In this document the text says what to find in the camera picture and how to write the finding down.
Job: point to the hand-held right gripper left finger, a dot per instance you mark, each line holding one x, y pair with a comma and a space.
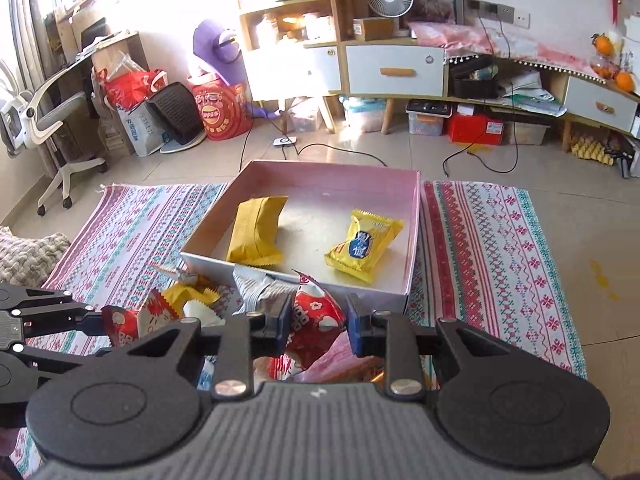
285, 322

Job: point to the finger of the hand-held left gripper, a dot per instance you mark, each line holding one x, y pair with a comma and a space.
75, 322
45, 362

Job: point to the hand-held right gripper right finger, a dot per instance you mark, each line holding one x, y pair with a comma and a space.
355, 327

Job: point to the red white flower snack packet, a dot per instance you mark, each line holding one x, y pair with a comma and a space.
315, 320

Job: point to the pink snack packet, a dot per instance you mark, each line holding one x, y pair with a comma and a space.
345, 365

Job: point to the grey striped snack packet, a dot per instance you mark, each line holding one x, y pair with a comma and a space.
260, 290

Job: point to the pink cardboard box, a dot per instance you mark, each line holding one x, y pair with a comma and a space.
320, 195

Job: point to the grey knitted blanket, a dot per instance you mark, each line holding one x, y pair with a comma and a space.
27, 255

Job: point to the yellow blue-label snack packet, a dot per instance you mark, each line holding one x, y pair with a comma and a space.
362, 247

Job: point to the small white snack packet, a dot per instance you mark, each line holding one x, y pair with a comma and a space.
202, 312

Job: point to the plain mustard yellow snack packet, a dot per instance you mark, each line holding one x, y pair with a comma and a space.
255, 232

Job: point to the small yellow snack wrapper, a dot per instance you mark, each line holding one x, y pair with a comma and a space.
192, 295

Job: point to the patterned woven floor mat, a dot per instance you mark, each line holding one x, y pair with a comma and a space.
500, 260

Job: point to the white charger puck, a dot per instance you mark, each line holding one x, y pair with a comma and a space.
285, 142

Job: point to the white paper bag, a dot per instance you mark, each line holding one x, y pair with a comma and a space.
142, 130

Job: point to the white grey office chair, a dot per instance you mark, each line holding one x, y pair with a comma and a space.
55, 115

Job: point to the clear blue-lid storage box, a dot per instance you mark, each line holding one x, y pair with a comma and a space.
365, 116

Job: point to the clear black-lid storage box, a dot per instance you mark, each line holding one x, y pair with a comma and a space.
426, 120

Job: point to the red round-print bag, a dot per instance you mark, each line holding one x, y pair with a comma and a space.
220, 110

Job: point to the red box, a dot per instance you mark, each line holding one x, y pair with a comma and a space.
472, 129

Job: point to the red plastic bag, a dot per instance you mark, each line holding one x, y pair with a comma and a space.
131, 87

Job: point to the shallow clear storage box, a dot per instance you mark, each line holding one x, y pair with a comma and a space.
525, 132

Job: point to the wooden shelf cabinet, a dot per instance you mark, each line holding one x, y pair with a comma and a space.
395, 67

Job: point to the black storage box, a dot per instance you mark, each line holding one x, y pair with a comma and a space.
475, 82

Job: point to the dark wooden desk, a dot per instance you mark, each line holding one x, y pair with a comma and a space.
107, 45

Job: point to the purple sun hat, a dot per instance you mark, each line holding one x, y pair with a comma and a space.
212, 42

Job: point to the yellow egg tray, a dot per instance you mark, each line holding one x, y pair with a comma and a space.
592, 150

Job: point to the pile of loose papers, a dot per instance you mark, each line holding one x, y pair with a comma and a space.
532, 90

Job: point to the small cardboard box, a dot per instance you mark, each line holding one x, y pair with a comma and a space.
372, 29

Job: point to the pink tasselled cloth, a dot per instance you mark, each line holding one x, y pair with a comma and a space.
525, 50

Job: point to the low wooden drawer cabinet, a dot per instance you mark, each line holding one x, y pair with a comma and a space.
600, 102

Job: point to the orange fruit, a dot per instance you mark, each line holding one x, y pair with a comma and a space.
603, 44
625, 81

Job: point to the wall socket strip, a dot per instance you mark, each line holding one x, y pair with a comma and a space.
497, 11

